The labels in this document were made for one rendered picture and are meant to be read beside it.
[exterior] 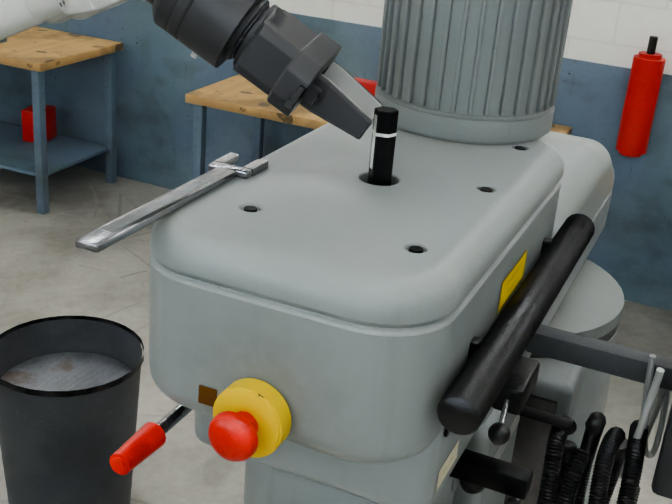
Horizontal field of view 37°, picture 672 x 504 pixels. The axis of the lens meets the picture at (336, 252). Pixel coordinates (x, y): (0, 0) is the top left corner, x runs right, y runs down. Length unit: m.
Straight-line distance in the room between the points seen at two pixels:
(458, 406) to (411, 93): 0.41
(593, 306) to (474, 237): 0.73
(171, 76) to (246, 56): 5.25
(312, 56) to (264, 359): 0.26
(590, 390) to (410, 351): 0.80
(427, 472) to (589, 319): 0.65
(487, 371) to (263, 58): 0.32
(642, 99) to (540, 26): 3.97
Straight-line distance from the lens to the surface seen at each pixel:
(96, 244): 0.73
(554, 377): 1.38
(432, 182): 0.92
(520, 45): 1.04
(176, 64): 6.08
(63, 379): 3.28
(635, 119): 5.03
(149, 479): 3.67
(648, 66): 4.98
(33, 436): 3.11
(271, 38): 0.86
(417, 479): 0.88
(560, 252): 1.03
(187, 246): 0.76
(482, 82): 1.04
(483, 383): 0.77
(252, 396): 0.76
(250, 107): 4.92
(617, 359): 1.23
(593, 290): 1.58
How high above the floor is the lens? 2.19
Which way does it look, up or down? 23 degrees down
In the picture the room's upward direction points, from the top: 5 degrees clockwise
